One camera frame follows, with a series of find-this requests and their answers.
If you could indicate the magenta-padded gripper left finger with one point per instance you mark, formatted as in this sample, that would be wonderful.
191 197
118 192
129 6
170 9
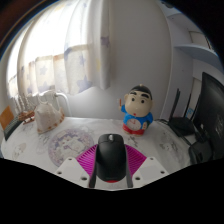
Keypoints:
71 168

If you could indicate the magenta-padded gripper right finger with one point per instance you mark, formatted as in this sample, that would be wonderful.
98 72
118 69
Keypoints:
150 168

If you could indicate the black computer mouse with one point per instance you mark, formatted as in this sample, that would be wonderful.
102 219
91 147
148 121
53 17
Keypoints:
111 156

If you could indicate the round purple printed mouse pad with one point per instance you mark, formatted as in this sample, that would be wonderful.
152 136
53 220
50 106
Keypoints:
68 146

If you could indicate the white printed tablecloth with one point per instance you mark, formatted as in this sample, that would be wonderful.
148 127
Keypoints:
160 146

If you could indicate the black router with antennas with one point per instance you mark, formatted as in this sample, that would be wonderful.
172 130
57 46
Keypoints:
181 125

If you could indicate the large white conch shell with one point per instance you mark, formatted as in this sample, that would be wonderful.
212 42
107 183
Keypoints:
48 118

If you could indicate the cartoon boy figurine clock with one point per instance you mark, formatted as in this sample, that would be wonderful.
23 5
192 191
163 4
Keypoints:
137 110

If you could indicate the wooden model sailing ship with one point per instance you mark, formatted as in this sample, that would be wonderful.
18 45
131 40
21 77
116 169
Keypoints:
26 115

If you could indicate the dark keyboard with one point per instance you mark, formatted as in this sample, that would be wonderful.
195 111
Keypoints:
11 128

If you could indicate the black computer monitor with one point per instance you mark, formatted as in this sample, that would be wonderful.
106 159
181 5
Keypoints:
213 116

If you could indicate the orange wooden chair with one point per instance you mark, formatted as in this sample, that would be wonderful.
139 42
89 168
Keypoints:
6 116

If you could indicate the white star-print curtain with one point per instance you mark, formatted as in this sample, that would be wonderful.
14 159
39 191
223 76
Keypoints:
66 50

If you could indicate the white wall shelf unit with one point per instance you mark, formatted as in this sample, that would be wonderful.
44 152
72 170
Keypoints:
196 50

